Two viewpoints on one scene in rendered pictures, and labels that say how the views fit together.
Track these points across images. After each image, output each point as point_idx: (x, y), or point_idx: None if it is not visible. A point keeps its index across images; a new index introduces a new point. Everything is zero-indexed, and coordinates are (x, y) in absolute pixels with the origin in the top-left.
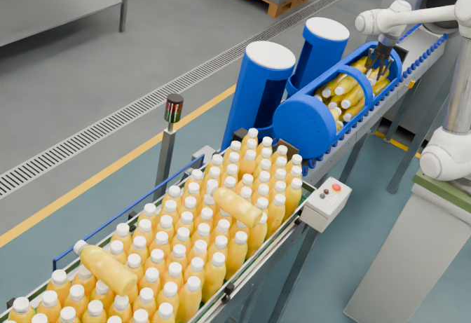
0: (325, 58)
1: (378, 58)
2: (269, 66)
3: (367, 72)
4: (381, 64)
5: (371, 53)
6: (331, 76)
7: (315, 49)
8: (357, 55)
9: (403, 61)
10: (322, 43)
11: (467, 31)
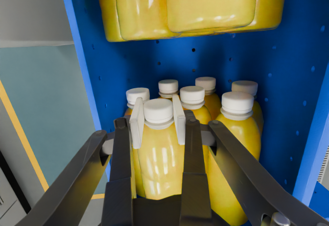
0: None
1: (161, 207)
2: None
3: (183, 112)
4: (116, 172)
5: (267, 211)
6: (277, 63)
7: (318, 188)
8: (309, 151)
9: None
10: (324, 205)
11: None
